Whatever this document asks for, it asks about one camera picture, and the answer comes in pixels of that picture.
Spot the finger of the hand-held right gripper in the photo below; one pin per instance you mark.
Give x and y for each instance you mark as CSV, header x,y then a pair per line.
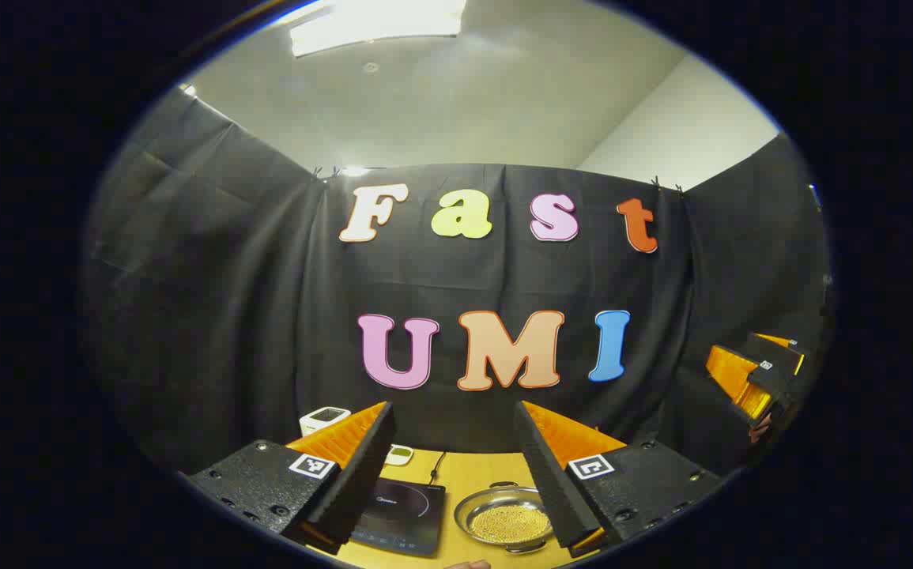
x,y
776,349
741,379

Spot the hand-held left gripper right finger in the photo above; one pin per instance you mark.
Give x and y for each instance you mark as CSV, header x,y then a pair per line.
x,y
551,490

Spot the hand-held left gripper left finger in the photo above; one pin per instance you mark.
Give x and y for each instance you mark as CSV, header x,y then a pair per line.
x,y
361,482

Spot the stainless steel pot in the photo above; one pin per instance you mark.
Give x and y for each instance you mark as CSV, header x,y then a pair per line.
x,y
503,506

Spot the black induction cooktop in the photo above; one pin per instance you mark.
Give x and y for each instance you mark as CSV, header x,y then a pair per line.
x,y
405,514

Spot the white divided spice dish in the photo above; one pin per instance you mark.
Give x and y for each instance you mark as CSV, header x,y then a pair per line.
x,y
399,455

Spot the pile of yellow soybeans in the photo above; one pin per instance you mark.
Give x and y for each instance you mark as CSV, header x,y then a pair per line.
x,y
507,523

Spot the ceiling light panel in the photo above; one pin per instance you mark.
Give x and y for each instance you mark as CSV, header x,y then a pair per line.
x,y
377,22

